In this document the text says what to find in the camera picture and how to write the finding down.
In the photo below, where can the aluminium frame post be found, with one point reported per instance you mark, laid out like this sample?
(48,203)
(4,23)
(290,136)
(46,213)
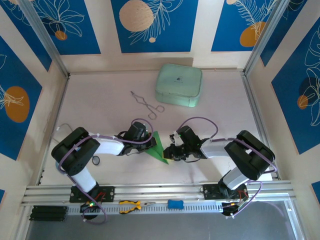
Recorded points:
(270,32)
(42,35)

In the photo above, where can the aluminium table side rail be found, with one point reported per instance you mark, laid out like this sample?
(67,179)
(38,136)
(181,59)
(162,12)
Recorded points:
(53,125)
(257,117)

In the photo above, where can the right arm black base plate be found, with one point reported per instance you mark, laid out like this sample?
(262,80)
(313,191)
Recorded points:
(210,192)

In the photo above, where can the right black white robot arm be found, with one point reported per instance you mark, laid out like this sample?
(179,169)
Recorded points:
(250,155)

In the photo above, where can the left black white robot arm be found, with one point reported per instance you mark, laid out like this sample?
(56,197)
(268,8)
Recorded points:
(75,155)

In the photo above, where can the black rimmed round lens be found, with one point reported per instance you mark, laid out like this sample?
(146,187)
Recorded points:
(92,160)

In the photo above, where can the black stacked bars block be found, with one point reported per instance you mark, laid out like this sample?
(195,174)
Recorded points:
(48,213)

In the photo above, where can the mint green zip case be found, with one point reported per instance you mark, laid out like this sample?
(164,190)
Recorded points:
(178,85)

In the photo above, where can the metal crucible tongs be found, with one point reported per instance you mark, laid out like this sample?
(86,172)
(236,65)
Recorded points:
(143,102)

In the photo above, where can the aluminium mounting rail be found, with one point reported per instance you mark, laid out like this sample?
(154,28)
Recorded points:
(150,190)

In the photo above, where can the green paper sheet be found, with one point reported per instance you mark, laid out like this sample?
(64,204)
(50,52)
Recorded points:
(157,151)

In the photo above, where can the blue bone shaped object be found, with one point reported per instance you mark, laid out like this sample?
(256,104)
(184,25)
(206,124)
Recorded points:
(175,204)

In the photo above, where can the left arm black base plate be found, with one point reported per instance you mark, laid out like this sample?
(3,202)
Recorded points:
(107,193)

